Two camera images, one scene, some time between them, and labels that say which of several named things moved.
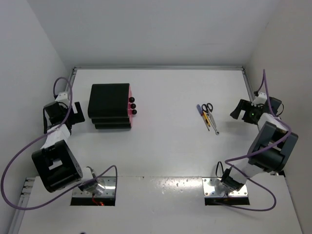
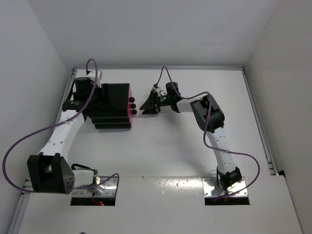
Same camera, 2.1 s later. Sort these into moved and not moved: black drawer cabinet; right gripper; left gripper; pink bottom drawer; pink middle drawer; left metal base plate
Moved: left gripper; right gripper
Not moved: pink middle drawer; black drawer cabinet; left metal base plate; pink bottom drawer
